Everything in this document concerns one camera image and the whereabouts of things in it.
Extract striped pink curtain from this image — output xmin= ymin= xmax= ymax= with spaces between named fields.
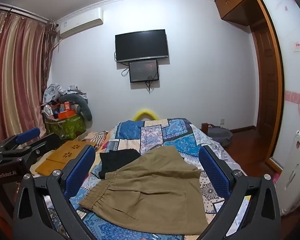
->
xmin=0 ymin=10 xmax=58 ymax=141

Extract grey curved pillow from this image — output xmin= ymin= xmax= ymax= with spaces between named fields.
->
xmin=61 ymin=94 xmax=93 ymax=122

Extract brown wooden door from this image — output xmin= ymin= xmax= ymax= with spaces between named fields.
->
xmin=251 ymin=19 xmax=276 ymax=131

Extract black wall television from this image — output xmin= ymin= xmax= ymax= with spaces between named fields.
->
xmin=115 ymin=29 xmax=169 ymax=63

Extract wooden lap desk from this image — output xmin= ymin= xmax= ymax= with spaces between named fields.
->
xmin=34 ymin=141 xmax=97 ymax=177

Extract white air conditioner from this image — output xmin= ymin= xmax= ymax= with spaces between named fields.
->
xmin=57 ymin=8 xmax=104 ymax=39

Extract white appliance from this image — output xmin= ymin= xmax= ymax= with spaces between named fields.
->
xmin=274 ymin=127 xmax=300 ymax=217

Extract small black monitor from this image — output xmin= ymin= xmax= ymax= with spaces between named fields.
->
xmin=129 ymin=59 xmax=160 ymax=83

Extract white wardrobe sliding door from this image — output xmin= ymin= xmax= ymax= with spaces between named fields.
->
xmin=259 ymin=0 xmax=300 ymax=178

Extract pink patterned blanket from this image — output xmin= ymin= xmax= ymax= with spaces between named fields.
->
xmin=83 ymin=130 xmax=108 ymax=151

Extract black cable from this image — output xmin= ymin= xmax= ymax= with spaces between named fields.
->
xmin=114 ymin=51 xmax=130 ymax=77
xmin=145 ymin=74 xmax=161 ymax=94

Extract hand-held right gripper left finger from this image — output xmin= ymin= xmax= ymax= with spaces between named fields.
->
xmin=12 ymin=145 xmax=96 ymax=240

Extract khaki pants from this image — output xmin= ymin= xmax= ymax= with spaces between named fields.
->
xmin=79 ymin=146 xmax=208 ymax=236

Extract grey bag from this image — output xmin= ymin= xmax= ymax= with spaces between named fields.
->
xmin=206 ymin=125 xmax=233 ymax=148

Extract orange box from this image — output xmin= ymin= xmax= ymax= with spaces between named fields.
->
xmin=57 ymin=102 xmax=77 ymax=119

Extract curtain rail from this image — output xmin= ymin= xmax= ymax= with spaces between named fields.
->
xmin=0 ymin=3 xmax=58 ymax=25

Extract pile of grey clothes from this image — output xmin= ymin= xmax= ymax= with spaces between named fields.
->
xmin=43 ymin=82 xmax=88 ymax=106

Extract green storage bag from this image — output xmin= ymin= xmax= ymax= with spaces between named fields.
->
xmin=45 ymin=114 xmax=87 ymax=141

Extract wooden overhead cabinet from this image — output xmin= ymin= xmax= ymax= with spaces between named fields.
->
xmin=214 ymin=0 xmax=278 ymax=27

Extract blue patchwork bedspread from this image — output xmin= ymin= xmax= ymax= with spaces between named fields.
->
xmin=42 ymin=117 xmax=248 ymax=240

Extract yellow curved object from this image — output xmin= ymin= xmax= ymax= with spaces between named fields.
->
xmin=132 ymin=109 xmax=159 ymax=122

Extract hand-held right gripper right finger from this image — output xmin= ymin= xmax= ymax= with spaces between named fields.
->
xmin=198 ymin=145 xmax=282 ymax=240

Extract black cloth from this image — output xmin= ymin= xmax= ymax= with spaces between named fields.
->
xmin=98 ymin=149 xmax=142 ymax=180

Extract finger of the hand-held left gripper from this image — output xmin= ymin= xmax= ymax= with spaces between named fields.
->
xmin=5 ymin=132 xmax=62 ymax=162
xmin=0 ymin=127 xmax=41 ymax=155

